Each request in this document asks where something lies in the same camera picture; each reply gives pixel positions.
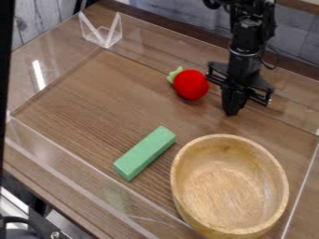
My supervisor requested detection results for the black metal mount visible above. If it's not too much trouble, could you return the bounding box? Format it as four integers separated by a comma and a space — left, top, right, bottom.
27, 208, 70, 239

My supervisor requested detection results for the clear acrylic tray wall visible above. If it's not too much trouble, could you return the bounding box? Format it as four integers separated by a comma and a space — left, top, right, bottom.
3, 7, 319, 239

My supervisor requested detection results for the clear acrylic corner bracket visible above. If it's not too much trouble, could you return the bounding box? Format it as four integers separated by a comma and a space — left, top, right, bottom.
78, 12, 121, 49

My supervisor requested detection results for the green rectangular block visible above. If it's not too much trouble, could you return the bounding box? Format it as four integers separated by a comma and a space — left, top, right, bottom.
113, 126, 176, 181

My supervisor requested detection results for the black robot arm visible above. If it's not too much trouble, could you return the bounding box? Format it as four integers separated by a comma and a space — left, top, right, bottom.
201, 0, 277, 116

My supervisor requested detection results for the wooden bowl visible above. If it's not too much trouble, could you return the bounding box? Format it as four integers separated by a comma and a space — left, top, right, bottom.
170, 134, 289, 239

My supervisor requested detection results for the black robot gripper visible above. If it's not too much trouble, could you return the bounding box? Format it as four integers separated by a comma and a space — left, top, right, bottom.
205, 47, 273, 116

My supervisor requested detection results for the red plush strawberry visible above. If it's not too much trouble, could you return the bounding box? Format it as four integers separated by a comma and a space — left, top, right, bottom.
166, 66, 209, 100

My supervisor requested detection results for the black cable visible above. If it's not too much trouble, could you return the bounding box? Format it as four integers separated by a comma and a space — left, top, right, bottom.
0, 216, 34, 239

